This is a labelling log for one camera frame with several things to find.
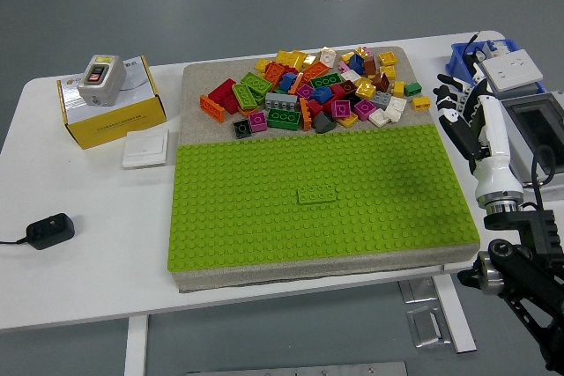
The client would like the green studded baseplate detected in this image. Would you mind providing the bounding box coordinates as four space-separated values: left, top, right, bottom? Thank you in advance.
167 123 481 272

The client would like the orange long brick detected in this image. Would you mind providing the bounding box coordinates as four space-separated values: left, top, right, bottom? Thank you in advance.
299 97 313 131
200 94 226 123
301 61 330 83

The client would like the dark grey sloped brick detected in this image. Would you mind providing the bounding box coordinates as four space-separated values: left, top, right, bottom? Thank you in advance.
313 111 338 134

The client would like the grey long brick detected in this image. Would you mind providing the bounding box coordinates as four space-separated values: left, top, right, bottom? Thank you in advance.
264 92 299 112

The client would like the blue plastic bin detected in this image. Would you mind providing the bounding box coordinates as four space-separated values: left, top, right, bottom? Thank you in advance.
444 38 547 95

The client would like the white table leg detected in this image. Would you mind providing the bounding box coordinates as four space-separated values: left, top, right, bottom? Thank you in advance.
431 274 478 354
124 314 150 376

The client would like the long metal floor strip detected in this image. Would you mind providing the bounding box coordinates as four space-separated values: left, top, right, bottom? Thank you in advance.
187 361 409 376

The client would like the black power adapter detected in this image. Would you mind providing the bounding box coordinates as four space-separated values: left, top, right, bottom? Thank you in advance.
26 212 76 251

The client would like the white circuit breaker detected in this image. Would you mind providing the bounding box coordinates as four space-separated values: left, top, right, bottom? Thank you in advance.
484 40 508 59

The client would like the metal floor bracket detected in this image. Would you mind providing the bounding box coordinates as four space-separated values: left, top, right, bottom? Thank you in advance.
405 306 450 348
398 278 442 305

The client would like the grey square brick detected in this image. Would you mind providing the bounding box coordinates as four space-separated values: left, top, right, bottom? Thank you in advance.
369 90 392 109

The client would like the red large brick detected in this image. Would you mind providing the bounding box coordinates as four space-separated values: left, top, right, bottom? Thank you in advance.
208 77 241 115

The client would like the grey push-button switch box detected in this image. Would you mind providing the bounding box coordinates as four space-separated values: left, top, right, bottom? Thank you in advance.
78 54 128 107

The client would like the white wall socket panel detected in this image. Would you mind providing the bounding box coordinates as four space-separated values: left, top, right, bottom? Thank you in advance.
480 48 545 92

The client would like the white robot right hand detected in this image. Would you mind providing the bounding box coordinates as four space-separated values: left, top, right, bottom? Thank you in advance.
433 55 525 200

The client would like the black robot hand cable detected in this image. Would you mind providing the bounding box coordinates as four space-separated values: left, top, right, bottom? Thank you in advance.
530 144 558 215

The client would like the dark green long brick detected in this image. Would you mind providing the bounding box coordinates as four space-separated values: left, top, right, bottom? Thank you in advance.
309 72 344 90
266 108 302 130

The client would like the yellow long brick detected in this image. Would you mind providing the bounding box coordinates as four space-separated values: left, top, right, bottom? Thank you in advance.
275 49 307 71

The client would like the yellow white cardboard box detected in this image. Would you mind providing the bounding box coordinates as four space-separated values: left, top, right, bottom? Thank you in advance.
56 55 168 151

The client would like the lime green long brick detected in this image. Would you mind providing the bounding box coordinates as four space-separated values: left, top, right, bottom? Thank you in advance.
296 183 338 206
232 83 259 109
241 71 273 96

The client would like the grey plastic box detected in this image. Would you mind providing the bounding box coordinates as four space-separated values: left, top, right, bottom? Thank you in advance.
500 81 546 98

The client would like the grey-brown foam mat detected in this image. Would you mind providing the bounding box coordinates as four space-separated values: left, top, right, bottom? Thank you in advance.
168 45 481 293

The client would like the grey windowed enclosure box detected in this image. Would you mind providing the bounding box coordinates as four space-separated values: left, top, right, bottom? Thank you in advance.
500 90 564 195

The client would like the white wall switch panel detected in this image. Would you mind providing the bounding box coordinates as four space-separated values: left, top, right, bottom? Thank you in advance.
122 129 170 170

